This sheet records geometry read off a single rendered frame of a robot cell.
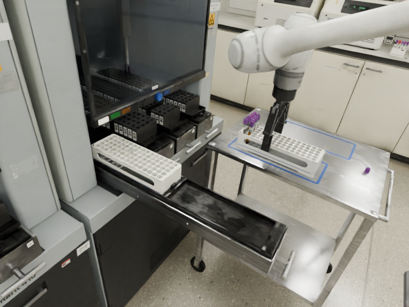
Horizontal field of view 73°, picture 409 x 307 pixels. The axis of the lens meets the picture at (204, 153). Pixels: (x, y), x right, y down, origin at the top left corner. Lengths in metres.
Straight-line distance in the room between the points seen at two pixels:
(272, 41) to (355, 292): 1.46
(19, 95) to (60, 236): 0.38
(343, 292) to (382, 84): 1.80
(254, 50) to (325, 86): 2.24
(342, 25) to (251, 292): 1.31
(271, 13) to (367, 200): 2.29
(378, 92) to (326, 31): 2.25
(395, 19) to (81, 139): 0.81
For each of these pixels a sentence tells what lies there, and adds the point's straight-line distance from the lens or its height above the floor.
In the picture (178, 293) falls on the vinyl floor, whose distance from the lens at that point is 1.58.
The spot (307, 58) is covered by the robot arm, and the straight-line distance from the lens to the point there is 0.91.
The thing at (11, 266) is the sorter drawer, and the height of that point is 0.77.
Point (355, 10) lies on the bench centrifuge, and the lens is 2.87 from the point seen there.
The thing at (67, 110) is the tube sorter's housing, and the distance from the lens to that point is 0.82.
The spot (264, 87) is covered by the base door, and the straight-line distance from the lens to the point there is 3.13.
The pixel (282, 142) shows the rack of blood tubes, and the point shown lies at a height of 0.88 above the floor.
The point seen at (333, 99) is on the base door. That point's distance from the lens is 2.97.
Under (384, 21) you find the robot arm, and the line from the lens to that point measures 0.72.
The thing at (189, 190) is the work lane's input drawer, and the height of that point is 0.80.
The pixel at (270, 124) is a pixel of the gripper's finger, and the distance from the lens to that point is 0.94.
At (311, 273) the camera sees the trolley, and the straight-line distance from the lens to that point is 1.45.
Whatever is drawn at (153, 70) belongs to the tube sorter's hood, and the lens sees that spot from 1.00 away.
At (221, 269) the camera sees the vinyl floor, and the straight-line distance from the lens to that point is 1.67.
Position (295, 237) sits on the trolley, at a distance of 1.54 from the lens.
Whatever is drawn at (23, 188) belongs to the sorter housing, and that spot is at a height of 0.88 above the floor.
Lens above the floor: 1.38
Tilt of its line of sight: 34 degrees down
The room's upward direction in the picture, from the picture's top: 6 degrees clockwise
